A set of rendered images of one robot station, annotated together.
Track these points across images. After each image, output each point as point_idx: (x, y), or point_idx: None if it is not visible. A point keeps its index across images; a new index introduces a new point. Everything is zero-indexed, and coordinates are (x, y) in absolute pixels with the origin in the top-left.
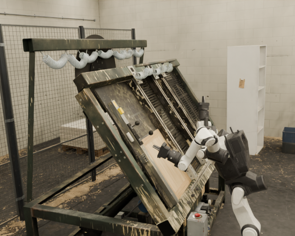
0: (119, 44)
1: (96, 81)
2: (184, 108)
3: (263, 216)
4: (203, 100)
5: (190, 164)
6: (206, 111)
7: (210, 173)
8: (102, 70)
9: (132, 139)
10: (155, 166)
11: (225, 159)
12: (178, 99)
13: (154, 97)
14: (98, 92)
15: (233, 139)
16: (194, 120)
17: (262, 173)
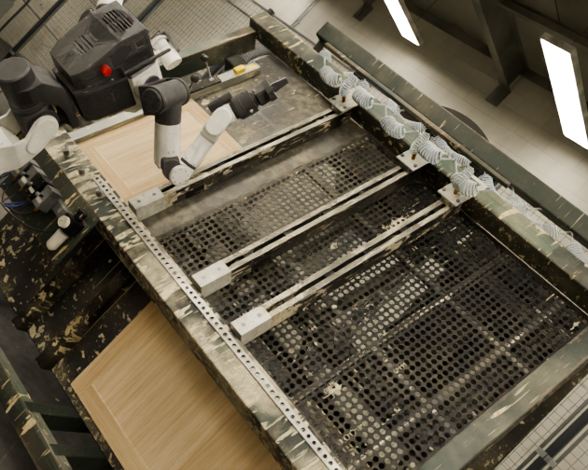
0: (513, 174)
1: (265, 27)
2: (408, 306)
3: None
4: (274, 81)
5: (162, 194)
6: (245, 89)
7: (159, 285)
8: (300, 38)
9: (189, 84)
10: (142, 109)
11: (80, 20)
12: (439, 293)
13: (358, 183)
14: (268, 58)
15: (118, 14)
16: (388, 349)
17: None
